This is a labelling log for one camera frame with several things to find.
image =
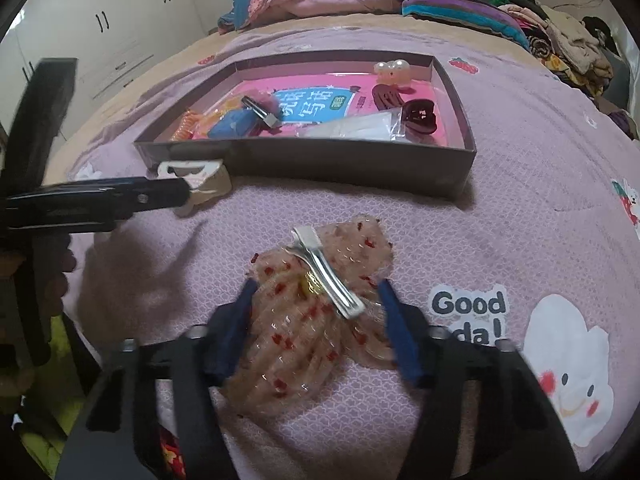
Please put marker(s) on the beige hair claw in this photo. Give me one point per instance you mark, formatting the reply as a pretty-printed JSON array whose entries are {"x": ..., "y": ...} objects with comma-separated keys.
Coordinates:
[{"x": 212, "y": 182}]

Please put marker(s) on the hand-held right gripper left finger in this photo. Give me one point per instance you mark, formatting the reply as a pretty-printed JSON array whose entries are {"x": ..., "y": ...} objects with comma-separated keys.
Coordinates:
[{"x": 235, "y": 330}]

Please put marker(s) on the pearl hair claw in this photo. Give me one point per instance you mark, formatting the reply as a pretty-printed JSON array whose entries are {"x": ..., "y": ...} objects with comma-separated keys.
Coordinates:
[{"x": 395, "y": 67}]

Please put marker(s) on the pink fuzzy frog hair clip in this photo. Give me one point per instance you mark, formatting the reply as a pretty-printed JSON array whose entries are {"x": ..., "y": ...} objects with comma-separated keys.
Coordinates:
[{"x": 260, "y": 107}]

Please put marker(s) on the pile of clothes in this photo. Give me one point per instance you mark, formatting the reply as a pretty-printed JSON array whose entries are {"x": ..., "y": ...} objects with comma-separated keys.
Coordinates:
[{"x": 575, "y": 45}]

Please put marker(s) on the blue strawberry print quilt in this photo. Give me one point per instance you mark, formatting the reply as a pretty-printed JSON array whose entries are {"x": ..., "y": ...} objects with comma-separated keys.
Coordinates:
[{"x": 320, "y": 0}]

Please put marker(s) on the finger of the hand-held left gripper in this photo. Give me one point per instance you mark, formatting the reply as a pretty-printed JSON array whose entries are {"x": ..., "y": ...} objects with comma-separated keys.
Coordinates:
[{"x": 100, "y": 200}]

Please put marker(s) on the dark heart hair claw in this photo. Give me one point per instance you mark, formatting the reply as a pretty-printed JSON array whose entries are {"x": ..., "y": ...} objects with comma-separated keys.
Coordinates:
[{"x": 420, "y": 117}]

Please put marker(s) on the pink book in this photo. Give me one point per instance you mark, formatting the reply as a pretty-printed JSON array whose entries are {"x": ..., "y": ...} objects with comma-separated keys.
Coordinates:
[{"x": 340, "y": 105}]

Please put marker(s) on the purple printed blanket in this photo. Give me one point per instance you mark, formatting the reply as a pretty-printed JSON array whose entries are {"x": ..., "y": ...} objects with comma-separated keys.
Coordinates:
[{"x": 525, "y": 210}]

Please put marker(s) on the white wardrobe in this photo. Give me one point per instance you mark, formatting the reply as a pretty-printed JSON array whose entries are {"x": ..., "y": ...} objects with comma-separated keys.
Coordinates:
[{"x": 125, "y": 20}]

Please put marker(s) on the clear plastic bag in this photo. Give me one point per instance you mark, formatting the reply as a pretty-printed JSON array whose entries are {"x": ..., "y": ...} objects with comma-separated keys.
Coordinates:
[{"x": 350, "y": 127}]

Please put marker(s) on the grey cardboard box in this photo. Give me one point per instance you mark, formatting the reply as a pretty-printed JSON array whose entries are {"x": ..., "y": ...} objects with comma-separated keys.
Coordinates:
[{"x": 350, "y": 165}]

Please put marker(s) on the person's left hand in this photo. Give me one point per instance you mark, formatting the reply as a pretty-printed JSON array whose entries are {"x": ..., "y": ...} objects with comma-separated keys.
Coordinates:
[{"x": 59, "y": 280}]

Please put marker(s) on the striped folded blanket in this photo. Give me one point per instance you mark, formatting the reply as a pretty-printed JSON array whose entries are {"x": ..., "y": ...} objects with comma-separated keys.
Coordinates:
[{"x": 450, "y": 12}]

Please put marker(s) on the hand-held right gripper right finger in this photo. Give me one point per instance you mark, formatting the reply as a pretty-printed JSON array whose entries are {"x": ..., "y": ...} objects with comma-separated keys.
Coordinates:
[{"x": 400, "y": 330}]

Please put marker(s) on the blue hair accessory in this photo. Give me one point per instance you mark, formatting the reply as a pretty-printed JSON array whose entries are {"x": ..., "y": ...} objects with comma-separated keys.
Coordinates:
[{"x": 232, "y": 124}]

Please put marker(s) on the mesh bow hair clip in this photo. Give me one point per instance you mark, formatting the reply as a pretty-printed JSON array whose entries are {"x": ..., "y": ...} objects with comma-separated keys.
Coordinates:
[{"x": 300, "y": 340}]

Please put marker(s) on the yellow green cloth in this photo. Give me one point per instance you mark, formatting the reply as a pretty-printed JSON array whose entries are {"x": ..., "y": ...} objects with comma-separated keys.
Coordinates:
[{"x": 35, "y": 445}]

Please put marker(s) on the red floral cloth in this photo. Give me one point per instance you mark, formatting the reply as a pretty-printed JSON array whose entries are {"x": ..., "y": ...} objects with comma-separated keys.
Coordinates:
[{"x": 170, "y": 452}]

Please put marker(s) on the maroon hair claw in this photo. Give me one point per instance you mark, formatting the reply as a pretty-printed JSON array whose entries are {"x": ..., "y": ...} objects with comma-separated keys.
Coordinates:
[{"x": 387, "y": 96}]

